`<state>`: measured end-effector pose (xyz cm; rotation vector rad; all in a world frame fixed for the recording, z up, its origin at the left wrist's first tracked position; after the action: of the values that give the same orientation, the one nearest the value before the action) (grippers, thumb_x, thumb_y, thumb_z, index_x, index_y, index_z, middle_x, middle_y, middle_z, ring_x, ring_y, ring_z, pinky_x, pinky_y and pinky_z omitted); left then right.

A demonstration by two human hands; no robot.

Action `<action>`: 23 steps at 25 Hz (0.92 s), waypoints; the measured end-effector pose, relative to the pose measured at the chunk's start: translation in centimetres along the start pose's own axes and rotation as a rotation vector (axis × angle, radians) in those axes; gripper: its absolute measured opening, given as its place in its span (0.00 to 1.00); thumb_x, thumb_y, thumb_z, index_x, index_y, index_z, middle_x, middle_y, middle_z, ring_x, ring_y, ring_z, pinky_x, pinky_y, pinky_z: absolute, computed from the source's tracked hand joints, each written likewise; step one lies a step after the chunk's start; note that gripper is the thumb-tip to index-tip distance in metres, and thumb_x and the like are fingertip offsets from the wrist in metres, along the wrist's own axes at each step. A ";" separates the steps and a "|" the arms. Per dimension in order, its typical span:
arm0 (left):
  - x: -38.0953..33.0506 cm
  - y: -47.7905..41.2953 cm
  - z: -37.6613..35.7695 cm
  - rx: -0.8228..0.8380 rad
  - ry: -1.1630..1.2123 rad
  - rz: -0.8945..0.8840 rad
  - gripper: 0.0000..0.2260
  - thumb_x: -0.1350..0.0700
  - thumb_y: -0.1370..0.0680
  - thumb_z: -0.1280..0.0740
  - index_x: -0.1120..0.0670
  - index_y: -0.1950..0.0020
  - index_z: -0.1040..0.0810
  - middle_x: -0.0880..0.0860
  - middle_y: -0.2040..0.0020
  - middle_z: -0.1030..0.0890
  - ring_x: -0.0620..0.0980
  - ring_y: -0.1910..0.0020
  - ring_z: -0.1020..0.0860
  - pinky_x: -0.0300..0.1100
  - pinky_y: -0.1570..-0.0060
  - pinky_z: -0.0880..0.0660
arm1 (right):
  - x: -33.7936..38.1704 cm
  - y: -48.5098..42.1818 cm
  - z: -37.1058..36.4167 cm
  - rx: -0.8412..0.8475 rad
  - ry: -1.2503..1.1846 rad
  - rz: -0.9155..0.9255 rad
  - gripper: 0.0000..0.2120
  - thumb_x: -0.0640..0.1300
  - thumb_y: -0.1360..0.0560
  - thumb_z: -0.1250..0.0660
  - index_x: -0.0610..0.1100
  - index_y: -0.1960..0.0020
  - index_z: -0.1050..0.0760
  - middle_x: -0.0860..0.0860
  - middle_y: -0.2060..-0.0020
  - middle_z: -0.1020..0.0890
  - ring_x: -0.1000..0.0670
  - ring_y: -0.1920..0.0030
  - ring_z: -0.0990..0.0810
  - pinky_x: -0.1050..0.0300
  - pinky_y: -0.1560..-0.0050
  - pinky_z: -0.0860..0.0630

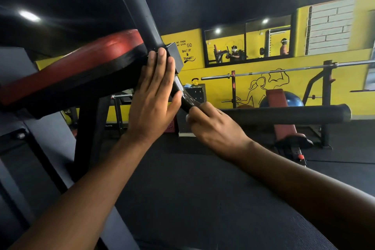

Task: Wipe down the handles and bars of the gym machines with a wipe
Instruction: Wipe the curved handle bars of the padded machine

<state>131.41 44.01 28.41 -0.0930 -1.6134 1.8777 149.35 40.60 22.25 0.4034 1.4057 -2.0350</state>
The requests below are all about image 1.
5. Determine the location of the black framed wall mirror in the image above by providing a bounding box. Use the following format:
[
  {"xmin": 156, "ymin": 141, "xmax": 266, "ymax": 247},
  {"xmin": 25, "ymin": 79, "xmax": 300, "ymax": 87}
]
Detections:
[{"xmin": 203, "ymin": 14, "xmax": 295, "ymax": 68}]

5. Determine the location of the red plastic crate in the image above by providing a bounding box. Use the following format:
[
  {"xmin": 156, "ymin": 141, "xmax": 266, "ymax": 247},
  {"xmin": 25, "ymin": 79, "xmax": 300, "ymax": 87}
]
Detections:
[{"xmin": 164, "ymin": 117, "xmax": 177, "ymax": 134}]

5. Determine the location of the person's right forearm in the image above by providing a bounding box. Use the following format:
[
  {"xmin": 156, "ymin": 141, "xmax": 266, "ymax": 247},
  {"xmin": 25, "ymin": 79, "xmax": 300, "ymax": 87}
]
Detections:
[{"xmin": 231, "ymin": 139, "xmax": 375, "ymax": 250}]

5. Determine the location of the black bench press rack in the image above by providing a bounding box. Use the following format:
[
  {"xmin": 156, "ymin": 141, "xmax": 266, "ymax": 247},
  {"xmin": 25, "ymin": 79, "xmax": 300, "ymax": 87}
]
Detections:
[{"xmin": 230, "ymin": 60, "xmax": 337, "ymax": 150}]

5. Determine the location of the grey machine panel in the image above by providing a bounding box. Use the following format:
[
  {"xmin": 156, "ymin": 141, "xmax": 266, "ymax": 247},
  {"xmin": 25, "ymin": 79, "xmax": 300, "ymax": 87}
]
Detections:
[{"xmin": 0, "ymin": 47, "xmax": 139, "ymax": 250}]

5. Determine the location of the blue exercise ball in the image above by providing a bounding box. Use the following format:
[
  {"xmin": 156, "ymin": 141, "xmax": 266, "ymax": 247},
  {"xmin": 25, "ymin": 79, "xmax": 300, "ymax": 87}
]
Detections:
[{"xmin": 259, "ymin": 91, "xmax": 304, "ymax": 108}]

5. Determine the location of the person's right hand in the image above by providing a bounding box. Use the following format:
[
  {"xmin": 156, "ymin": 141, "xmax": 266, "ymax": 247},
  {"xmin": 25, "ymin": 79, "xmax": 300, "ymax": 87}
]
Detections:
[{"xmin": 186, "ymin": 102, "xmax": 253, "ymax": 163}]

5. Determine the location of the chrome adjustment lever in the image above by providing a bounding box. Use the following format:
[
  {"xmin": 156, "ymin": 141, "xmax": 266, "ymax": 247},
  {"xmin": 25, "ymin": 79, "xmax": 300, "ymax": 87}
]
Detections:
[{"xmin": 173, "ymin": 75, "xmax": 203, "ymax": 110}]

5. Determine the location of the person's left hand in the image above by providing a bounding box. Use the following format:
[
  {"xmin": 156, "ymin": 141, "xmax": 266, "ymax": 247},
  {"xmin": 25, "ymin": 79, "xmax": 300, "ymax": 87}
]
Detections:
[{"xmin": 126, "ymin": 47, "xmax": 183, "ymax": 143}]

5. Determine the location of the silver barbell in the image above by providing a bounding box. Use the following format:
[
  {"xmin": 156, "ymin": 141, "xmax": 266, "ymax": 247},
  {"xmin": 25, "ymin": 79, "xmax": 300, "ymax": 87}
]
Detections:
[{"xmin": 201, "ymin": 59, "xmax": 375, "ymax": 80}]

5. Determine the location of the black storage cabinet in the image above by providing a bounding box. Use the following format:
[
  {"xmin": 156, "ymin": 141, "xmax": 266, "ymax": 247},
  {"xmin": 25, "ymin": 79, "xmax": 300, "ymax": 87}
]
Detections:
[{"xmin": 184, "ymin": 84, "xmax": 207, "ymax": 104}]

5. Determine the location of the person's left forearm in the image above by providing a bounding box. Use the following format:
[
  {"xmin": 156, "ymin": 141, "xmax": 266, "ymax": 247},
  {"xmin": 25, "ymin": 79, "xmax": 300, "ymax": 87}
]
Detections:
[{"xmin": 9, "ymin": 132, "xmax": 154, "ymax": 250}]

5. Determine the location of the round ceiling light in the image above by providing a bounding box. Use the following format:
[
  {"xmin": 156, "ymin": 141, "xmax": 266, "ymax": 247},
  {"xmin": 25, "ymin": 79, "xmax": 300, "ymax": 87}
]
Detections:
[{"xmin": 18, "ymin": 10, "xmax": 41, "ymax": 23}]

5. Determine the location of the black foam roller bar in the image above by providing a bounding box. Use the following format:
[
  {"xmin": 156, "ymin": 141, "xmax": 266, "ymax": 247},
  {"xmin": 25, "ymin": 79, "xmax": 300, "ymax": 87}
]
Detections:
[{"xmin": 220, "ymin": 104, "xmax": 352, "ymax": 126}]

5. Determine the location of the black stand with chrome handle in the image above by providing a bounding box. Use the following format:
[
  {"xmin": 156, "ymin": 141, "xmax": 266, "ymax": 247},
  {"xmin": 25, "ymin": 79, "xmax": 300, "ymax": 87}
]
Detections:
[{"xmin": 111, "ymin": 93, "xmax": 134, "ymax": 137}]

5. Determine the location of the red padded bench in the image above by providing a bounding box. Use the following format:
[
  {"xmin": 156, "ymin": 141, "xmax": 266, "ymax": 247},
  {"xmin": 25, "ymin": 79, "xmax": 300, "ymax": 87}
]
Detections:
[{"xmin": 265, "ymin": 89, "xmax": 314, "ymax": 167}]

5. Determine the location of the red and black padded seat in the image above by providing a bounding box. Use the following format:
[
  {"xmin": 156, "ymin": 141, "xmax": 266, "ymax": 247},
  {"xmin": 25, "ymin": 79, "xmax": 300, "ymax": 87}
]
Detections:
[{"xmin": 0, "ymin": 29, "xmax": 149, "ymax": 119}]

